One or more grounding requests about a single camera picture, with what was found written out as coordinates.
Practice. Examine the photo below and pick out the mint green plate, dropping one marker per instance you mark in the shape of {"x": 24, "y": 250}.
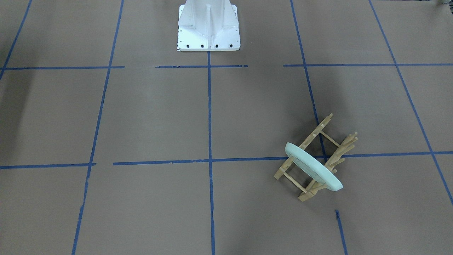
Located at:
{"x": 313, "y": 167}

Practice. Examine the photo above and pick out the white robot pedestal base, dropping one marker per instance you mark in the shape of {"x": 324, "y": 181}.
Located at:
{"x": 208, "y": 25}

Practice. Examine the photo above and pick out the wooden dish rack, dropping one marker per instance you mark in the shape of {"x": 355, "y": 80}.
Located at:
{"x": 336, "y": 158}

